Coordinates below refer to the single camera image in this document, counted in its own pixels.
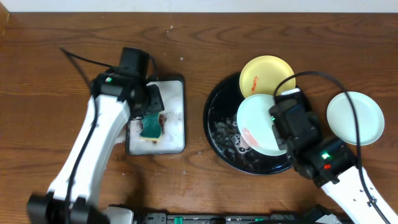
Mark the round black tray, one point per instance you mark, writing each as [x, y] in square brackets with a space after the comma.
[222, 133]

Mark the pale green plate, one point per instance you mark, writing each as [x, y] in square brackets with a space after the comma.
[345, 109]

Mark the black rectangular soapy tray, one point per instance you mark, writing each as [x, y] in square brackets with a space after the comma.
[172, 120]

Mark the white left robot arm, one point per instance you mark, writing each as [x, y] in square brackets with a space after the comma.
[73, 195]

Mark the green yellow sponge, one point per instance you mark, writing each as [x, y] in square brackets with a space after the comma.
[151, 127]

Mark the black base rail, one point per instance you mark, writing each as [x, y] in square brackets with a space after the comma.
[124, 214]

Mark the light blue plate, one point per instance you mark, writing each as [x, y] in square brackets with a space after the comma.
[255, 125]

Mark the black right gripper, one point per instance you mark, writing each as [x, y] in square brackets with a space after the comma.
[311, 122]

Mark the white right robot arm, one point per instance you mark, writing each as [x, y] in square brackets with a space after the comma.
[329, 163]

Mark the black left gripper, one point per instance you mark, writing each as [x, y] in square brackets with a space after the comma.
[154, 101]

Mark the yellow plate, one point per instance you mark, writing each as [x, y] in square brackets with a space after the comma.
[262, 75]

